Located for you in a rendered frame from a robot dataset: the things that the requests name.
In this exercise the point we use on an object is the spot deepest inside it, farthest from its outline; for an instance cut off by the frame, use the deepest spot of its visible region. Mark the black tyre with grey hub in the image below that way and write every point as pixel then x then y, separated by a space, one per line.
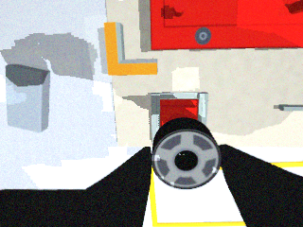
pixel 189 171

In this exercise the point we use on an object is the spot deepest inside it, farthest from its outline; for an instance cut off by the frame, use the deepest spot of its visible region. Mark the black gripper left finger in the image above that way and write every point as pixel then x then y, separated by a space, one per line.
pixel 117 200

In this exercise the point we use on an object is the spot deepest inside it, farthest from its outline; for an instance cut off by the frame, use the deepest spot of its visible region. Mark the yellow rectangular outline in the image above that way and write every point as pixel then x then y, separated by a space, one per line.
pixel 199 224

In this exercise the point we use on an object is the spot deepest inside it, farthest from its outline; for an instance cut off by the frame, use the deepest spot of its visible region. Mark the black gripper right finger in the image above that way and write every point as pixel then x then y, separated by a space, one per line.
pixel 265 195

